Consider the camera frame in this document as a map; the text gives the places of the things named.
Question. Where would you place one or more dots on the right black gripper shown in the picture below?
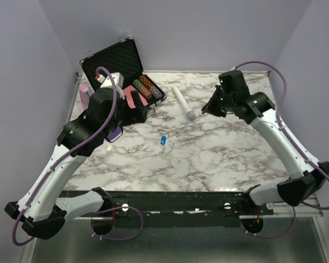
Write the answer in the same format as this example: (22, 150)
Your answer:
(210, 107)

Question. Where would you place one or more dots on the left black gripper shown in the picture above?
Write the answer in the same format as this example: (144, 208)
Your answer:
(136, 115)

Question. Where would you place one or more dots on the blue key tag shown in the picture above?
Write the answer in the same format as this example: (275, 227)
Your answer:
(163, 140)

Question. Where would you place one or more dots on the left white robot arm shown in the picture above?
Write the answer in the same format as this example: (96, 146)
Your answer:
(86, 133)

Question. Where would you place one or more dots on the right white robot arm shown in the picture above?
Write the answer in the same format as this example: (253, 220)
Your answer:
(306, 173)

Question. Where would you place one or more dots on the purple metronome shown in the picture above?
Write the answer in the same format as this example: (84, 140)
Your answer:
(115, 135)

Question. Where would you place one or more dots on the white microphone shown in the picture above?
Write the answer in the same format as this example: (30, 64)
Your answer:
(188, 111)

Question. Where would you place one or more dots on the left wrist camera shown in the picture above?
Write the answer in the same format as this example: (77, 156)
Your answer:
(106, 82)

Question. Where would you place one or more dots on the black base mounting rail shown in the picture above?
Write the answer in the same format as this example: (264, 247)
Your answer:
(182, 209)

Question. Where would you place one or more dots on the aluminium frame profile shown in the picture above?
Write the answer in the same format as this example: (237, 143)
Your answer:
(38, 204)

